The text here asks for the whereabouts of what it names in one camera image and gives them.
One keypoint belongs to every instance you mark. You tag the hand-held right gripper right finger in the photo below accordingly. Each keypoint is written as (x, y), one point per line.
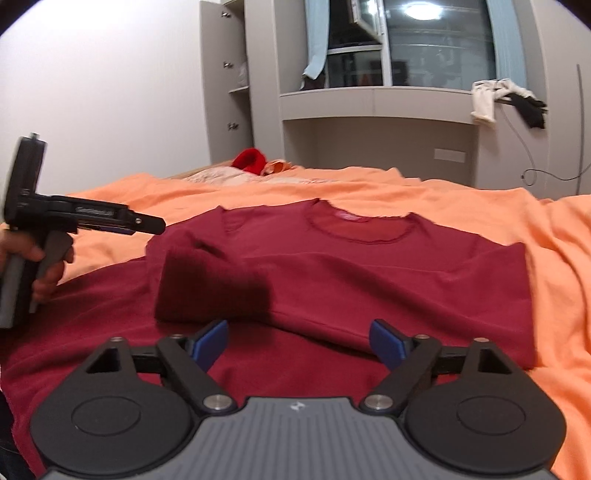
(386, 347)

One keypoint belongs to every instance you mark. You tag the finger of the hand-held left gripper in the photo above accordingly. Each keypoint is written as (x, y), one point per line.
(147, 224)

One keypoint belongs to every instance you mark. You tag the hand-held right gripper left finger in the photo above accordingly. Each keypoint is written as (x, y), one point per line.
(211, 345)

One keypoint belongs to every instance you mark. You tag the dark red shirt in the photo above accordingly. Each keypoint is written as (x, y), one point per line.
(351, 272)

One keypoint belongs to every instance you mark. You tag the pale printed pillow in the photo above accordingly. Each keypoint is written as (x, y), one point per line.
(217, 176)

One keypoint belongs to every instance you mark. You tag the peach garment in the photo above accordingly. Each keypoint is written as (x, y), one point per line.
(277, 167)

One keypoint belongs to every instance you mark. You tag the grey open wardrobe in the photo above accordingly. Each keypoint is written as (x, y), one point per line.
(226, 92)

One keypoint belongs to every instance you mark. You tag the orange blanket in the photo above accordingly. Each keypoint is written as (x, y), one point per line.
(554, 277)

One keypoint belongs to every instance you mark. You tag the grey window desk unit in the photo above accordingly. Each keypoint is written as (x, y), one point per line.
(378, 120)

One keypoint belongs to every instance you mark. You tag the light blue curtain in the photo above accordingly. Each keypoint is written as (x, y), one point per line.
(496, 32)
(316, 37)

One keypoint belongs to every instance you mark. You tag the white garment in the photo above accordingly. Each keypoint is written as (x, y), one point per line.
(482, 99)

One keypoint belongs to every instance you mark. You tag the black garment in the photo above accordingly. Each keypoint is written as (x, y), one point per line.
(533, 113)

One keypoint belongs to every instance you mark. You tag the window with open sash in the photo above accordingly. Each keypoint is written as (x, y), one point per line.
(429, 41)

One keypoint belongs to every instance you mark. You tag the grey closed wardrobe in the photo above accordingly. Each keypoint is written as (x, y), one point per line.
(554, 69)

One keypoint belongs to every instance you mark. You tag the white wall socket plate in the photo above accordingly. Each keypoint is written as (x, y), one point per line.
(449, 154)

